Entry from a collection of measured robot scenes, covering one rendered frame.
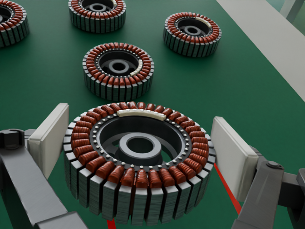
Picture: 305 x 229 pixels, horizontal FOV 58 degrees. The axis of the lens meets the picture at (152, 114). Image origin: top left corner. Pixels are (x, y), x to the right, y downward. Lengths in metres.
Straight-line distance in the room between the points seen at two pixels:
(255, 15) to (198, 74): 0.30
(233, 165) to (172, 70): 0.34
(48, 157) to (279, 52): 0.56
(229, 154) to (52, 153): 0.11
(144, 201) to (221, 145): 0.07
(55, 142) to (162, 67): 0.35
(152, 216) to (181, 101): 0.29
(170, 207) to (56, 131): 0.09
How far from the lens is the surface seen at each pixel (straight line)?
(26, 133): 0.18
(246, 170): 0.16
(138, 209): 0.17
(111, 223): 0.33
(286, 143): 0.46
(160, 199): 0.17
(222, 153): 0.20
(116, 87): 0.40
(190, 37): 0.53
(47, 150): 0.16
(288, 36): 0.72
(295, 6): 1.35
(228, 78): 0.52
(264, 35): 0.69
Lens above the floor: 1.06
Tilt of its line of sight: 48 degrees down
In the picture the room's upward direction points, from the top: 11 degrees clockwise
